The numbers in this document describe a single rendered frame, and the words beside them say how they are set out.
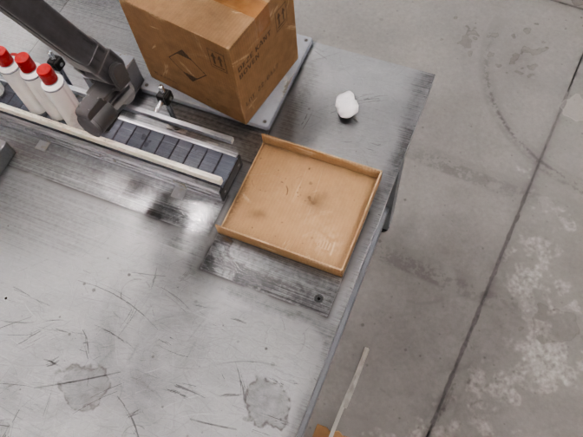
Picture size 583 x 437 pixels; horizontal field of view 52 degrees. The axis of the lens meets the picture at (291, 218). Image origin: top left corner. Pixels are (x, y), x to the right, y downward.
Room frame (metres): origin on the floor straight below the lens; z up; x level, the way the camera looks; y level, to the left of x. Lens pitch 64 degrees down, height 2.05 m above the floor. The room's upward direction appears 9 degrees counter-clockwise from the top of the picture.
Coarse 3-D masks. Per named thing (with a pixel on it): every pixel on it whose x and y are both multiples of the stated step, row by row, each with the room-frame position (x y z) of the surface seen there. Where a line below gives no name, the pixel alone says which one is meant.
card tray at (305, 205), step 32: (256, 160) 0.76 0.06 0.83; (288, 160) 0.75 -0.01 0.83; (320, 160) 0.73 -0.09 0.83; (256, 192) 0.67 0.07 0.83; (288, 192) 0.66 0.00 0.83; (320, 192) 0.65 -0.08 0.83; (352, 192) 0.64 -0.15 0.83; (224, 224) 0.61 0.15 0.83; (256, 224) 0.59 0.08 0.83; (288, 224) 0.58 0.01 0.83; (320, 224) 0.57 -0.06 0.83; (352, 224) 0.56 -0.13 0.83; (288, 256) 0.50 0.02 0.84; (320, 256) 0.49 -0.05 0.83
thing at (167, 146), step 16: (16, 96) 1.02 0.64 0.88; (0, 112) 1.00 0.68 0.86; (48, 128) 0.92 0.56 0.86; (112, 128) 0.88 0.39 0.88; (128, 128) 0.87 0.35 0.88; (144, 128) 0.87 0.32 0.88; (96, 144) 0.84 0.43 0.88; (128, 144) 0.83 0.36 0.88; (144, 144) 0.82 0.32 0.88; (160, 144) 0.82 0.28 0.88; (176, 144) 0.81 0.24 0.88; (192, 144) 0.80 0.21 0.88; (144, 160) 0.78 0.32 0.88; (176, 160) 0.76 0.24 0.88; (192, 160) 0.76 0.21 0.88; (208, 160) 0.75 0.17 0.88; (224, 160) 0.74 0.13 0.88; (192, 176) 0.72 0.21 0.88; (224, 176) 0.70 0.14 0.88
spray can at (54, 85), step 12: (36, 72) 0.90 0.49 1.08; (48, 72) 0.90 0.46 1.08; (48, 84) 0.89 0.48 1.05; (60, 84) 0.90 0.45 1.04; (48, 96) 0.89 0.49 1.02; (60, 96) 0.89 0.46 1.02; (72, 96) 0.90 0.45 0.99; (60, 108) 0.88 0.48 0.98; (72, 108) 0.89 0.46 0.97; (72, 120) 0.88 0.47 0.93
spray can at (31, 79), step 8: (16, 56) 0.95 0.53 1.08; (24, 56) 0.95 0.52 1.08; (24, 64) 0.94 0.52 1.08; (32, 64) 0.95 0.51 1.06; (40, 64) 0.96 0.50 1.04; (24, 72) 0.94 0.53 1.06; (32, 72) 0.94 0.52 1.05; (24, 80) 0.93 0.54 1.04; (32, 80) 0.93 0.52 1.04; (40, 80) 0.93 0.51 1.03; (32, 88) 0.93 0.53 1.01; (40, 88) 0.93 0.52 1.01; (40, 96) 0.93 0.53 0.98; (48, 104) 0.93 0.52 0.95; (48, 112) 0.93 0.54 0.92; (56, 112) 0.93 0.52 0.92; (56, 120) 0.93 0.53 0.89
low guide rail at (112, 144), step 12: (0, 108) 0.97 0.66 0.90; (12, 108) 0.96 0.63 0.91; (36, 120) 0.92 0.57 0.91; (48, 120) 0.91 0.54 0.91; (72, 132) 0.87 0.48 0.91; (84, 132) 0.86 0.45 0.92; (108, 144) 0.82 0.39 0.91; (120, 144) 0.81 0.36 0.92; (144, 156) 0.77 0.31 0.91; (156, 156) 0.76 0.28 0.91; (180, 168) 0.72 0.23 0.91; (192, 168) 0.71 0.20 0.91; (216, 180) 0.68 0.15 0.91
